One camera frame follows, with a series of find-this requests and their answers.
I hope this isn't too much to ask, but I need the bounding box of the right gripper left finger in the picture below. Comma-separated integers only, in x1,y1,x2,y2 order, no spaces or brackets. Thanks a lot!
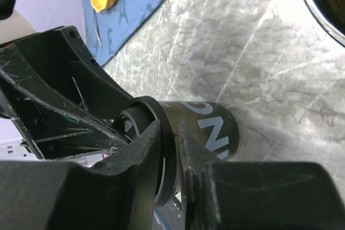
0,119,162,230

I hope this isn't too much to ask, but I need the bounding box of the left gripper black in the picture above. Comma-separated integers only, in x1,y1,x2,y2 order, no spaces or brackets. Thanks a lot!
1,26,133,160

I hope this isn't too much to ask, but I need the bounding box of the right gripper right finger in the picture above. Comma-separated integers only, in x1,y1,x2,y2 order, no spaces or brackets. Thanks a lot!
178,122,344,229

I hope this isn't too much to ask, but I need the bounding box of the black cup lid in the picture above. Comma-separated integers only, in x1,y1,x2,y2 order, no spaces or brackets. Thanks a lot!
113,96,177,207

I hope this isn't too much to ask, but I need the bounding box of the silver fork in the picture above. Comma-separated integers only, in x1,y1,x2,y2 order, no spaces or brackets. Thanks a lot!
93,10,102,48

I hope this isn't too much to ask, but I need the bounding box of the blue alphabet placemat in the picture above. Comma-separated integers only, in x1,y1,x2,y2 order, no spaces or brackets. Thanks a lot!
81,0,164,66

